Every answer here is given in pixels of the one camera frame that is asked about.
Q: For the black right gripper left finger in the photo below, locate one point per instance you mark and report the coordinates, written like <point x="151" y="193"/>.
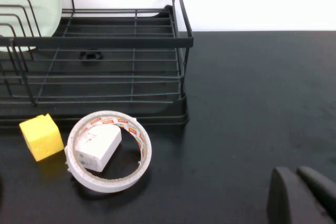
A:
<point x="288" y="200"/>

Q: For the white power adapter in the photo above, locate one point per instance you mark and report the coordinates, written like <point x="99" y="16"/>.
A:
<point x="99" y="145"/>

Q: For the yellow cube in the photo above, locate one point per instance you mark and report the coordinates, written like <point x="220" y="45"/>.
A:
<point x="42" y="137"/>

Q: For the white tape roll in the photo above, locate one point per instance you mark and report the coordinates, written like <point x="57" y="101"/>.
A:
<point x="78" y="174"/>

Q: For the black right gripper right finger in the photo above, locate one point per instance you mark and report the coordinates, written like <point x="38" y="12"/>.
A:
<point x="323" y="184"/>

